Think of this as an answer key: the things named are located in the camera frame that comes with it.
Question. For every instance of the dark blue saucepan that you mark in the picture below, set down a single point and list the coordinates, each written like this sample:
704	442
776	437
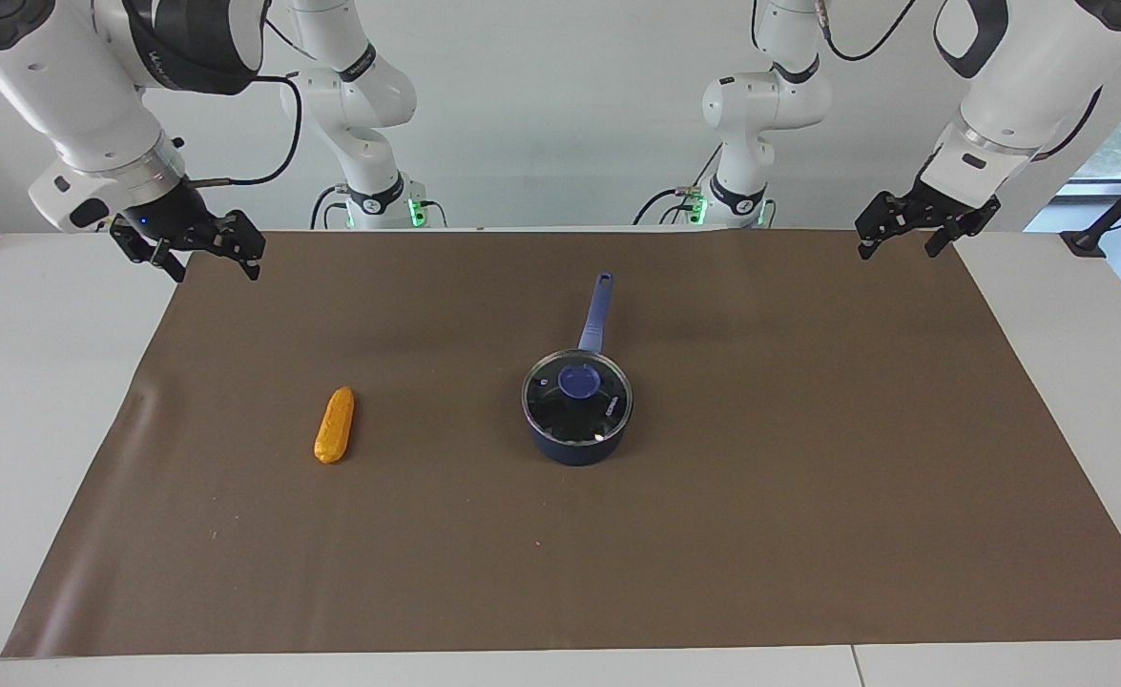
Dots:
574	452

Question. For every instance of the brown paper table mat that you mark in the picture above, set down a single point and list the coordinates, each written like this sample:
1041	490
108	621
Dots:
713	534

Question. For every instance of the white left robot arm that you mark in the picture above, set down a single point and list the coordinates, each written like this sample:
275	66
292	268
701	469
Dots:
1027	76

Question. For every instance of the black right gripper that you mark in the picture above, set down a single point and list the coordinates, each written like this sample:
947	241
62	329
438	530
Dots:
178	219

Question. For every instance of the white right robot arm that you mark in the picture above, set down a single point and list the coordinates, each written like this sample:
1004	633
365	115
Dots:
73	95

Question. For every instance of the glass lid with blue knob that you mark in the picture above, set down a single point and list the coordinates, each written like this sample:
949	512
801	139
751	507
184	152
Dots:
550	412

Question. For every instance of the yellow toy corn cob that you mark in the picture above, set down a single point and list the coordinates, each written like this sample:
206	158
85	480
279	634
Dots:
335	427

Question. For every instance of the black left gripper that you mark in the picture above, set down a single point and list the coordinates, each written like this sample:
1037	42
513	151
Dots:
923	212

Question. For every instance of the black clamp stand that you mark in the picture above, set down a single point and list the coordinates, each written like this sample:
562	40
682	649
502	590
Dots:
1118	205

